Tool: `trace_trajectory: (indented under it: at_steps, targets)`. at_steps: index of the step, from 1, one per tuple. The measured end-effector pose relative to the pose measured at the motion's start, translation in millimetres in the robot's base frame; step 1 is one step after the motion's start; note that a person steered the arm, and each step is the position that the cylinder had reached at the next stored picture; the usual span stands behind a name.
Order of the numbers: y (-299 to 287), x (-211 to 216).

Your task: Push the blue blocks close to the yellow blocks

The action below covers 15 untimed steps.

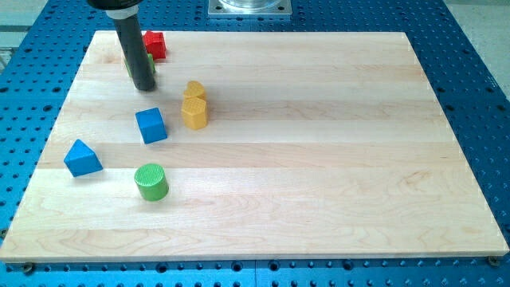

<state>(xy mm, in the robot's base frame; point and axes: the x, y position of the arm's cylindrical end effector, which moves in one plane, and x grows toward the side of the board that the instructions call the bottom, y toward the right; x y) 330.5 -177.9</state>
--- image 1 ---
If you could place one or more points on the black robot arm end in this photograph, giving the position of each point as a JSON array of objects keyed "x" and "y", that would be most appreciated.
[{"x": 113, "y": 4}]

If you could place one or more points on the light wooden board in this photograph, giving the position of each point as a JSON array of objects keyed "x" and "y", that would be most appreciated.
[{"x": 318, "y": 145}]

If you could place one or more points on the yellow pentagon block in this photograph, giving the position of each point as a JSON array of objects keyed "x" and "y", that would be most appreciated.
[{"x": 195, "y": 113}]

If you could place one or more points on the yellow heart block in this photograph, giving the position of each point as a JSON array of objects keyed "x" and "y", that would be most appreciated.
[{"x": 194, "y": 89}]

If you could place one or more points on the blue cube block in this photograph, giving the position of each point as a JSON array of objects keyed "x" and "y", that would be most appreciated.
[{"x": 151, "y": 125}]

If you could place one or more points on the green cylinder block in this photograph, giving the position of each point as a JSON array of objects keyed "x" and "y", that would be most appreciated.
[{"x": 151, "y": 182}]

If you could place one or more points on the green block behind rod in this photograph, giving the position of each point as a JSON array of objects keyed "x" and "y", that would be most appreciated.
[{"x": 151, "y": 62}]

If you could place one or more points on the red wooden block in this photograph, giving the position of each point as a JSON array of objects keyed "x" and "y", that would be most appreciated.
[{"x": 155, "y": 44}]

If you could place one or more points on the blue triangle block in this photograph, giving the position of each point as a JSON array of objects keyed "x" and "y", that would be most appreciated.
[{"x": 82, "y": 160}]

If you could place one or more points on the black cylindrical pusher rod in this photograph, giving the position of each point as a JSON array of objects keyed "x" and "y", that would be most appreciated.
[{"x": 129, "y": 33}]

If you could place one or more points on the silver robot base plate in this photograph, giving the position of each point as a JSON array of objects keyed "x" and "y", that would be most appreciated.
[{"x": 249, "y": 7}]

